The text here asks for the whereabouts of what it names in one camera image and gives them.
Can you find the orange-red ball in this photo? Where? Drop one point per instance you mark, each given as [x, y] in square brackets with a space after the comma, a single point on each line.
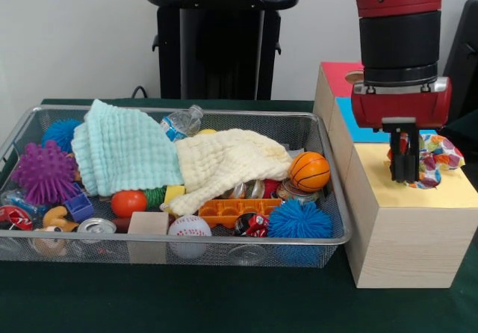
[128, 203]

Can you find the purple spiky ball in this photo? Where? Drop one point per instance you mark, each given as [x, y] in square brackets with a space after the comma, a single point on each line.
[45, 172]

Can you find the blue fuzzy ball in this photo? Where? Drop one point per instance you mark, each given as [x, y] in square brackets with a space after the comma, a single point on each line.
[300, 219]
[59, 133]

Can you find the mint green cloth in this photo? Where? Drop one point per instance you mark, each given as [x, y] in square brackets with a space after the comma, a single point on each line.
[119, 150]

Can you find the polka-dot paper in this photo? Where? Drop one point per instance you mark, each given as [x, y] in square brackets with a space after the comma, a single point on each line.
[437, 157]

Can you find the orange toy basketball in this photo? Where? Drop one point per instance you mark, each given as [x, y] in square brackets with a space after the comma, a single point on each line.
[310, 170]

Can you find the silver mesh bin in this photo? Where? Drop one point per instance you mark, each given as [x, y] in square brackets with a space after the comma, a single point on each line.
[93, 256]

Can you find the wooden three-hole sorting box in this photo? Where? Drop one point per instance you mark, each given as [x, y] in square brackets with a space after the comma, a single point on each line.
[403, 243]

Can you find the white toy baseball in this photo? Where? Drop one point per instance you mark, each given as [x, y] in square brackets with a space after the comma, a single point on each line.
[189, 226]

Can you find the dark green tablecloth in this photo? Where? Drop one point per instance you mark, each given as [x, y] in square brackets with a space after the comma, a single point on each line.
[224, 303]

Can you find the cream cloth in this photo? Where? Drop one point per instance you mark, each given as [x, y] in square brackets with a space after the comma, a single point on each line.
[224, 161]

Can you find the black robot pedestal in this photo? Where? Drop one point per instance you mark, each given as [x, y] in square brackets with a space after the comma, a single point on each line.
[224, 49]

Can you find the plain wooden block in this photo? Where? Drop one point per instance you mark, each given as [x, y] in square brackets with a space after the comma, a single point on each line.
[147, 224]

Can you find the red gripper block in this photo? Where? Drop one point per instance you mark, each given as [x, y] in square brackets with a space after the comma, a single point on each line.
[396, 109]

